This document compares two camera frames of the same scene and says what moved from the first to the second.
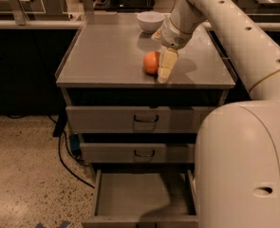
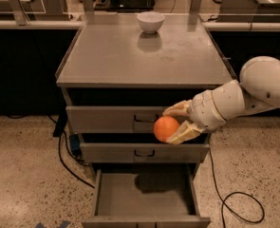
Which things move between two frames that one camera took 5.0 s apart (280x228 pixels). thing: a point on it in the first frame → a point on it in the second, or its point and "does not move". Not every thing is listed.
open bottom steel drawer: (143, 199) does not move
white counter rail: (68, 24) does not move
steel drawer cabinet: (137, 134) does not move
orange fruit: (151, 62) → (164, 127)
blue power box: (75, 144) does not move
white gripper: (173, 35) → (203, 109)
